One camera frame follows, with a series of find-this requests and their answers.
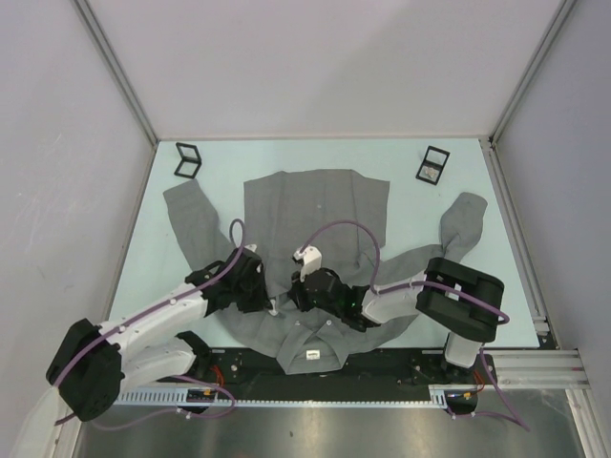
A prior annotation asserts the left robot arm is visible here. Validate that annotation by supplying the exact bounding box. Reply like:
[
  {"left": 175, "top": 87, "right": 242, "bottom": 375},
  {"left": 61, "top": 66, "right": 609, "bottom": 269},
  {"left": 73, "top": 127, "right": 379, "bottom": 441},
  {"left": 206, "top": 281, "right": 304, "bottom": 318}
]
[{"left": 11, "top": 244, "right": 270, "bottom": 457}]

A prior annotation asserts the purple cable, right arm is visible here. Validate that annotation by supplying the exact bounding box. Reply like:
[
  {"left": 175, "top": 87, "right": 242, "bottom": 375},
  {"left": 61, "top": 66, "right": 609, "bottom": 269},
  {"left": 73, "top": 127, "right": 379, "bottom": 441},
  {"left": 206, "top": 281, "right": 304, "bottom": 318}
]
[{"left": 298, "top": 219, "right": 531, "bottom": 433}]

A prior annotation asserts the aluminium frame rail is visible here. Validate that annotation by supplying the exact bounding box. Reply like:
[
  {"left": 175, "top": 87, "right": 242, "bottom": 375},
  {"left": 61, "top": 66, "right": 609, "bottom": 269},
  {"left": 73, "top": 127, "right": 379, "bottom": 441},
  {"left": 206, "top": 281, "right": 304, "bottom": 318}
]
[{"left": 488, "top": 349, "right": 590, "bottom": 389}]

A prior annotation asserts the grey button-up shirt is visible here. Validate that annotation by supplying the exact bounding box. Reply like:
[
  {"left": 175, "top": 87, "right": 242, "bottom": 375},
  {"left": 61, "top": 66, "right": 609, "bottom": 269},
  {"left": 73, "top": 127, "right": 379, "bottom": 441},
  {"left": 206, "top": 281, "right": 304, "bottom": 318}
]
[{"left": 162, "top": 166, "right": 491, "bottom": 374}]

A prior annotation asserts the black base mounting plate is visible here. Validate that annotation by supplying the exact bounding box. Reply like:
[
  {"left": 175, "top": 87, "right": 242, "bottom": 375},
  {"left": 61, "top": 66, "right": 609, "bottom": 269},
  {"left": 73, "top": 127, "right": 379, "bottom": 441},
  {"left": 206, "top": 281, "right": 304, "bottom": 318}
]
[{"left": 190, "top": 348, "right": 496, "bottom": 386}]

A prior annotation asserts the white slotted cable duct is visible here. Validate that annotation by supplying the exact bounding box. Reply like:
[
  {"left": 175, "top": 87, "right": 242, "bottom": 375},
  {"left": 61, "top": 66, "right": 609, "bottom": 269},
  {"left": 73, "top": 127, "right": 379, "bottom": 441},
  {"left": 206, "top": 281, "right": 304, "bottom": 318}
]
[{"left": 114, "top": 385, "right": 453, "bottom": 407}]

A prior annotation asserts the black display box, left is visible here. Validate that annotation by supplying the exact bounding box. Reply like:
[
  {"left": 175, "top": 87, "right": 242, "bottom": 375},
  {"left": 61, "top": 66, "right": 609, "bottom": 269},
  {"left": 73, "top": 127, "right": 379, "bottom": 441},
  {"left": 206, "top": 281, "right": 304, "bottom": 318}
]
[{"left": 174, "top": 142, "right": 202, "bottom": 179}]

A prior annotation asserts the black display box, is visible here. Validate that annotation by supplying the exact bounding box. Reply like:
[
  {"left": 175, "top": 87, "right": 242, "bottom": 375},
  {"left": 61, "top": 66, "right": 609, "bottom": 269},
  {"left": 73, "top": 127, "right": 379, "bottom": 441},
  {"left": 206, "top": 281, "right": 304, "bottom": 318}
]
[
  {"left": 174, "top": 142, "right": 202, "bottom": 179},
  {"left": 415, "top": 145, "right": 451, "bottom": 186}
]

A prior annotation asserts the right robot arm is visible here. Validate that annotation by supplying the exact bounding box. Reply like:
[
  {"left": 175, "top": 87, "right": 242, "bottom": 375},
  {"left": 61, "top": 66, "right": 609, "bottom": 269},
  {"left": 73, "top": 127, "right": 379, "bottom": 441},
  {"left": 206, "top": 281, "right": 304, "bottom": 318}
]
[{"left": 288, "top": 258, "right": 510, "bottom": 383}]

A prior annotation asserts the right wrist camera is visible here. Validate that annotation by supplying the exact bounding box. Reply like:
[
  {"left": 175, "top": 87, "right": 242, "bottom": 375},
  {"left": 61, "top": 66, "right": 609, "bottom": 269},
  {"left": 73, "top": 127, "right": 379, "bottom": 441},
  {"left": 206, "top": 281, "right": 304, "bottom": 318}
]
[{"left": 293, "top": 245, "right": 322, "bottom": 282}]

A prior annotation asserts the black display box, right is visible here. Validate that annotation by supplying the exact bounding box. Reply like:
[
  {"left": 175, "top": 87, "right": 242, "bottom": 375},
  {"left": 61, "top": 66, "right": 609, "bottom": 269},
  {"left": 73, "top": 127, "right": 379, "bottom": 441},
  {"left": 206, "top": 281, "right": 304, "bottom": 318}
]
[{"left": 415, "top": 145, "right": 451, "bottom": 186}]

